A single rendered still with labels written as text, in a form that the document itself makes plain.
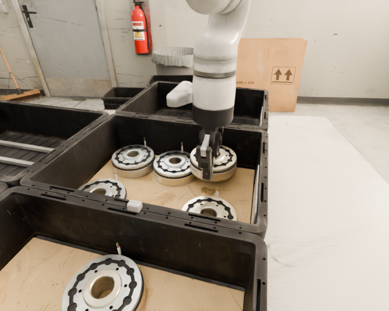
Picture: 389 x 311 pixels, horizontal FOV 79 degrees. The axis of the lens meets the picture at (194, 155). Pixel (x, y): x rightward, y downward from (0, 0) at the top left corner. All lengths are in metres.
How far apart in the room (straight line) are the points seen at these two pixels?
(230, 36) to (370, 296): 0.54
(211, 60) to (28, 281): 0.43
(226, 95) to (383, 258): 0.51
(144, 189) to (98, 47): 3.06
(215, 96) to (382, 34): 3.39
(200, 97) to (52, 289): 0.36
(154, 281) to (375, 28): 3.53
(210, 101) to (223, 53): 0.07
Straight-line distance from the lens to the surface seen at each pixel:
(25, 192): 0.45
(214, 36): 0.39
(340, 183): 0.87
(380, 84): 3.92
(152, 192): 0.53
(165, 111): 0.91
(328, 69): 3.55
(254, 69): 3.09
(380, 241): 0.74
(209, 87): 0.39
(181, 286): 0.40
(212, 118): 0.40
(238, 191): 0.53
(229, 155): 0.53
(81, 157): 0.57
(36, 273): 0.47
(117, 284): 0.37
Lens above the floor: 1.18
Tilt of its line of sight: 33 degrees down
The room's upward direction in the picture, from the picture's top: straight up
